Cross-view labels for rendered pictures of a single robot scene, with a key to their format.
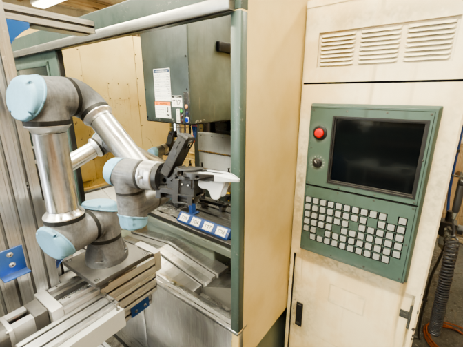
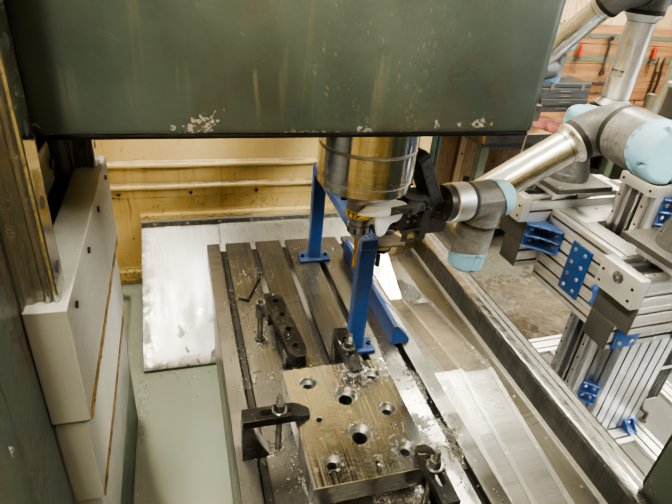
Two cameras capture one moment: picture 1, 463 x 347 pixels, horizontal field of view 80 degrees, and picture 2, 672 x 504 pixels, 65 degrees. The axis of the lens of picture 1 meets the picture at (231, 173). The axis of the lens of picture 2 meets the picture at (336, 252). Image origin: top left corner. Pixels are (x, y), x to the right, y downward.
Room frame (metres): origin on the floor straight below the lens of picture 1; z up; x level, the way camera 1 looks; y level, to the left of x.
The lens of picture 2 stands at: (2.78, 0.81, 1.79)
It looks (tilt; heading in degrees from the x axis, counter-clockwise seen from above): 31 degrees down; 214
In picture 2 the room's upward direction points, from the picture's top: 6 degrees clockwise
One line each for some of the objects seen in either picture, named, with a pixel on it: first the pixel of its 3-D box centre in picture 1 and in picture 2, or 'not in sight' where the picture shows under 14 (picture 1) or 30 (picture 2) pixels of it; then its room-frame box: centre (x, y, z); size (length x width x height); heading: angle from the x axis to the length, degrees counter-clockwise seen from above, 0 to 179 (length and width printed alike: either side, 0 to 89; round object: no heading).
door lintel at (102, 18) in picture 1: (78, 32); not in sight; (1.56, 0.79, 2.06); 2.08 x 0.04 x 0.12; 53
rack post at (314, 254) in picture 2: not in sight; (316, 217); (1.62, -0.06, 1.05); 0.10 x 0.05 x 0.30; 143
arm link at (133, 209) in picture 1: (136, 205); (549, 67); (0.72, 0.27, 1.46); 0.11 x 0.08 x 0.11; 159
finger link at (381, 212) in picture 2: not in sight; (381, 220); (2.08, 0.42, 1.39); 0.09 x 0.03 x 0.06; 168
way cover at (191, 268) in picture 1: (162, 255); (443, 387); (1.65, 0.47, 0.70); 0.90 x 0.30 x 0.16; 53
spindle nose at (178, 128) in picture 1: (180, 128); (367, 148); (2.09, 0.38, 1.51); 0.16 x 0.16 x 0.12
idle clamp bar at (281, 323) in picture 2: (213, 204); (284, 331); (1.99, 0.14, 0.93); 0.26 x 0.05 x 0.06; 58
